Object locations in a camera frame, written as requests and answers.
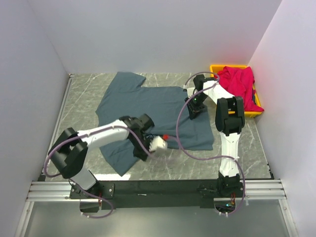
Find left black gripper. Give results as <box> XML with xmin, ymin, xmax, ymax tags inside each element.
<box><xmin>130</xmin><ymin>135</ymin><xmax>157</xmax><ymax>162</ymax></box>

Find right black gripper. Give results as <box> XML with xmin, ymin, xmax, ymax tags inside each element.
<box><xmin>185</xmin><ymin>93</ymin><xmax>208</xmax><ymax>119</ymax></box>

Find blue-grey t-shirt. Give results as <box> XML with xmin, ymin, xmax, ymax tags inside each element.
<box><xmin>95</xmin><ymin>71</ymin><xmax>214</xmax><ymax>177</ymax></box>

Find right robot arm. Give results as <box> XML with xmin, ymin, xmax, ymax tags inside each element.
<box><xmin>183</xmin><ymin>72</ymin><xmax>245</xmax><ymax>197</ymax></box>

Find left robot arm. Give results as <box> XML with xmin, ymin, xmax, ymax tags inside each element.
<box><xmin>44</xmin><ymin>114</ymin><xmax>154</xmax><ymax>198</ymax></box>

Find yellow plastic bin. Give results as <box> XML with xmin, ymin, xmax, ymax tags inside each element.
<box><xmin>209</xmin><ymin>64</ymin><xmax>265</xmax><ymax>119</ymax></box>

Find red t-shirt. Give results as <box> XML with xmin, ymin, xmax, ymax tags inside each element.
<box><xmin>213</xmin><ymin>65</ymin><xmax>264</xmax><ymax>113</ymax></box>

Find black base beam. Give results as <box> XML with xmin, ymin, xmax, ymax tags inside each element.
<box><xmin>69</xmin><ymin>179</ymin><xmax>245</xmax><ymax>211</ymax></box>

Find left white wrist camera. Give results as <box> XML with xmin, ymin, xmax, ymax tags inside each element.
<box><xmin>149</xmin><ymin>136</ymin><xmax>167</xmax><ymax>153</ymax></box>

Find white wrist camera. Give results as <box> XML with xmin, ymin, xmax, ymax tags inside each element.
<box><xmin>183</xmin><ymin>85</ymin><xmax>196</xmax><ymax>98</ymax></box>
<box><xmin>149</xmin><ymin>136</ymin><xmax>167</xmax><ymax>153</ymax></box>

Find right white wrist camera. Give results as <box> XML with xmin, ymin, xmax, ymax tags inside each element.
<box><xmin>183</xmin><ymin>85</ymin><xmax>196</xmax><ymax>98</ymax></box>

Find aluminium rail frame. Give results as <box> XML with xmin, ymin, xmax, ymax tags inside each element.
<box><xmin>13</xmin><ymin>73</ymin><xmax>301</xmax><ymax>237</ymax></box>

